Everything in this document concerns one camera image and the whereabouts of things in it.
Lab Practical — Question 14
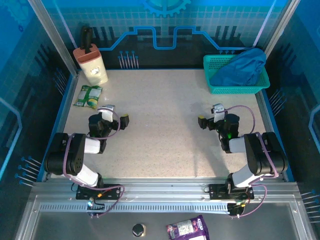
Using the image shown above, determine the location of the cream knife block brown top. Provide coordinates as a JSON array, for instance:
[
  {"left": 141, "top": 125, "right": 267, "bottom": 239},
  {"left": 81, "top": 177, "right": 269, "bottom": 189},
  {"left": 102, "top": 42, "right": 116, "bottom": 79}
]
[{"left": 72, "top": 43, "right": 109, "bottom": 86}]

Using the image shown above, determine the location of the purple snack packet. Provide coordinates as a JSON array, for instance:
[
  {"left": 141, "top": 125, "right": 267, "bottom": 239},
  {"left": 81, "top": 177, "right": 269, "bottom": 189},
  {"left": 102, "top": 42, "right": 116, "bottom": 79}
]
[{"left": 166, "top": 214, "right": 210, "bottom": 240}]

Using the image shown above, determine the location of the aluminium mounting rail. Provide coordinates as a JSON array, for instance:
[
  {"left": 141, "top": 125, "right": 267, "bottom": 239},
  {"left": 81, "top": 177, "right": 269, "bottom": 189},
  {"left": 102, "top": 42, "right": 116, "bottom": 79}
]
[{"left": 29, "top": 177, "right": 301, "bottom": 202}]

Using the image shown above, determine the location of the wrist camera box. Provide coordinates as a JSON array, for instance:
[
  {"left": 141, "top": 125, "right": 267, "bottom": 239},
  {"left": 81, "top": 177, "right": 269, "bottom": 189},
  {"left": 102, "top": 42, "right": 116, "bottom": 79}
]
[
  {"left": 97, "top": 104, "right": 116, "bottom": 123},
  {"left": 211, "top": 103, "right": 227, "bottom": 122}
]

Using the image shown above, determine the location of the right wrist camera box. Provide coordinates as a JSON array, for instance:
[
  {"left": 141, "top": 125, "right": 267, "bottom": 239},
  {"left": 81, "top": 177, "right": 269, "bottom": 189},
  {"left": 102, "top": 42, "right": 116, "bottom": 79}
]
[{"left": 211, "top": 103, "right": 227, "bottom": 122}]

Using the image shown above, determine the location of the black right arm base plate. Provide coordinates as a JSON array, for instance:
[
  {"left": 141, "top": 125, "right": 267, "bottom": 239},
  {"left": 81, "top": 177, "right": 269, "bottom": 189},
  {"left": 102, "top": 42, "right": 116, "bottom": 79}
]
[{"left": 208, "top": 183, "right": 255, "bottom": 201}]

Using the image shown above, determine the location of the blue t-shirt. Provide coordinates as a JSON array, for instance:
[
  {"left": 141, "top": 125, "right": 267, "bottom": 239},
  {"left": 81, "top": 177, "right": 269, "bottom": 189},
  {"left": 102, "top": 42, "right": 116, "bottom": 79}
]
[{"left": 209, "top": 47, "right": 267, "bottom": 87}]

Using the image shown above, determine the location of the black round knob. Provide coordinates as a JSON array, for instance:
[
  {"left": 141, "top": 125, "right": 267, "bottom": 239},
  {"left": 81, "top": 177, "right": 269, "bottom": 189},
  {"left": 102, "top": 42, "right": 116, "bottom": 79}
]
[{"left": 131, "top": 223, "right": 146, "bottom": 238}]

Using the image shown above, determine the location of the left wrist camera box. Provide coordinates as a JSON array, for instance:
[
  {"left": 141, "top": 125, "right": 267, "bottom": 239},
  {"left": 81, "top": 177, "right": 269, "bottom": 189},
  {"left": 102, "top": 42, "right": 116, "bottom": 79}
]
[{"left": 97, "top": 104, "right": 116, "bottom": 123}]

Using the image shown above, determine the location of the black knife handle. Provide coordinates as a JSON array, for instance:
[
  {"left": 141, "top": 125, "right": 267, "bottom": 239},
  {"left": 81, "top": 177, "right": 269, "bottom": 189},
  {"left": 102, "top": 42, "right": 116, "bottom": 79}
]
[{"left": 79, "top": 24, "right": 94, "bottom": 54}]

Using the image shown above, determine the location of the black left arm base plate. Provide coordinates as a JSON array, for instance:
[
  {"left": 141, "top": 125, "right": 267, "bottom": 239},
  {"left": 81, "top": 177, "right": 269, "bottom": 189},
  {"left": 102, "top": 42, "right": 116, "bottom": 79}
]
[{"left": 75, "top": 183, "right": 121, "bottom": 201}]

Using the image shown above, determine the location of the teal plastic basket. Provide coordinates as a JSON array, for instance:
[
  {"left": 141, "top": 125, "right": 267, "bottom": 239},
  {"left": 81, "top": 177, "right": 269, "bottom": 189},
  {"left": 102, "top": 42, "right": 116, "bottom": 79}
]
[{"left": 203, "top": 54, "right": 271, "bottom": 95}]

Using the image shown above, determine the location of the aluminium frame post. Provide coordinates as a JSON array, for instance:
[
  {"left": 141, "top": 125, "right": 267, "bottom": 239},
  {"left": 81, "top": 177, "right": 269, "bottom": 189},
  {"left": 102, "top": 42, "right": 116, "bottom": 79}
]
[
  {"left": 257, "top": 0, "right": 302, "bottom": 62},
  {"left": 26, "top": 0, "right": 80, "bottom": 77}
]

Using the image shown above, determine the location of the grey slotted cable duct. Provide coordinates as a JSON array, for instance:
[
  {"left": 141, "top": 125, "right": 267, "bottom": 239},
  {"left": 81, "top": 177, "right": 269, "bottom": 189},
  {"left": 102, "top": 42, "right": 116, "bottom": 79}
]
[{"left": 39, "top": 203, "right": 230, "bottom": 213}]

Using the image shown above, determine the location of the green snack packet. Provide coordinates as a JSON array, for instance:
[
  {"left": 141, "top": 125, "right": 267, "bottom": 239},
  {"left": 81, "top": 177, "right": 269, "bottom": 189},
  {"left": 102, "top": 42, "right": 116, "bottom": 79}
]
[{"left": 72, "top": 84, "right": 103, "bottom": 110}]

